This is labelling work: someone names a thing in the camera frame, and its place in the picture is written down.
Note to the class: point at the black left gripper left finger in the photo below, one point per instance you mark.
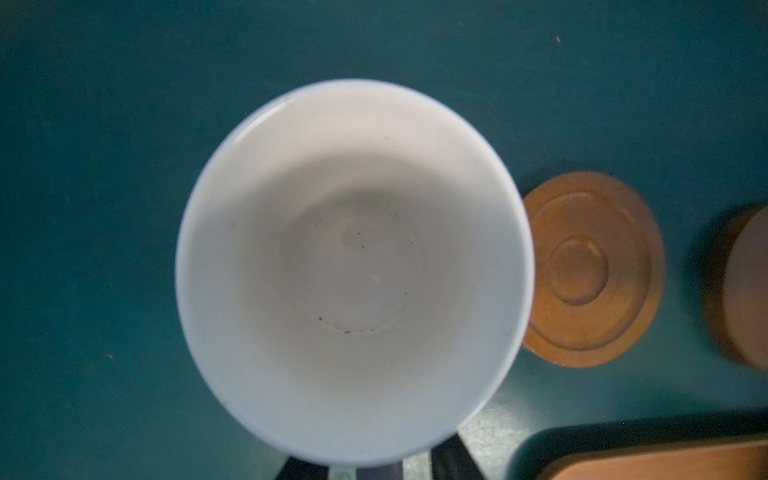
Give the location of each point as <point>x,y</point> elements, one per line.
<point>296,469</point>

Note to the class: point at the orange wooden tray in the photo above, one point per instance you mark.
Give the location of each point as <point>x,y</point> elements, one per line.
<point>721,458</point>

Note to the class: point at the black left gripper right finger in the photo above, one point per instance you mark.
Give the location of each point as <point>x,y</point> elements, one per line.
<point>451,460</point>

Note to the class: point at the purple mug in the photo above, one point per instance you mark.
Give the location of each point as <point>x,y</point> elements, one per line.
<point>354,273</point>

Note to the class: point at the brown wooden round coaster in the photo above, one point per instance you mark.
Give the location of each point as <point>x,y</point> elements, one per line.
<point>600,269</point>

